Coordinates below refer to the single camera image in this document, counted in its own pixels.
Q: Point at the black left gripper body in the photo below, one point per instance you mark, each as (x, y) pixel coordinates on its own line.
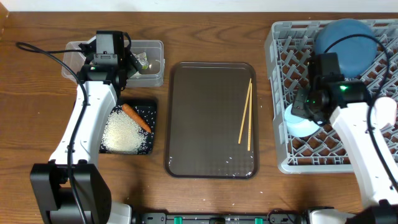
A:
(134, 62)

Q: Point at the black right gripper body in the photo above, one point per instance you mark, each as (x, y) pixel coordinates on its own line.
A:
(300, 104)

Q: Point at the green snack wrapper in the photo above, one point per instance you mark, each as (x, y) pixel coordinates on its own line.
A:
(142, 58)

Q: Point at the light blue bowl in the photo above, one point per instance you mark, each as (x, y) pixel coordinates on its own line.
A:
(297, 126)

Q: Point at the orange carrot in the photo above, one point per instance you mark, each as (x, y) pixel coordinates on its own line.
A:
(135, 117)

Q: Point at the dark blue plate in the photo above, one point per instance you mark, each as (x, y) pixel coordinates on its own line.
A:
(344, 37)

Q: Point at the white cup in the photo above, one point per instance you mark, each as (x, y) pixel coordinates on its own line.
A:
(385, 111)

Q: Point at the wooden chopstick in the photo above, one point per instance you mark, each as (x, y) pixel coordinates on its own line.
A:
(250, 117)
(245, 109)

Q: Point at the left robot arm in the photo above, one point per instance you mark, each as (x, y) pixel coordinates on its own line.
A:
(69, 187)

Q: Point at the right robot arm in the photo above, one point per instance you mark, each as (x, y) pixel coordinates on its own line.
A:
(373, 165)

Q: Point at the grey dishwasher rack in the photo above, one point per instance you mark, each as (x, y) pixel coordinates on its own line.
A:
(288, 47)

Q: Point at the clear plastic bin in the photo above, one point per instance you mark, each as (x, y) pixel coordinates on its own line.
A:
(151, 77)

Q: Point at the black tray bin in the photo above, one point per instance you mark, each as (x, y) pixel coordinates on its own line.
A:
(90, 133)

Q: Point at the pile of white rice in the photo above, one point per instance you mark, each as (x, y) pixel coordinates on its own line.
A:
(122, 135)

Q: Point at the brown serving tray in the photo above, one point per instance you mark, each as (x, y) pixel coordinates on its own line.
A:
(206, 105)

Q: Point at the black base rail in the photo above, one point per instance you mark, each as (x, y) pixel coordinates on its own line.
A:
(271, 218)

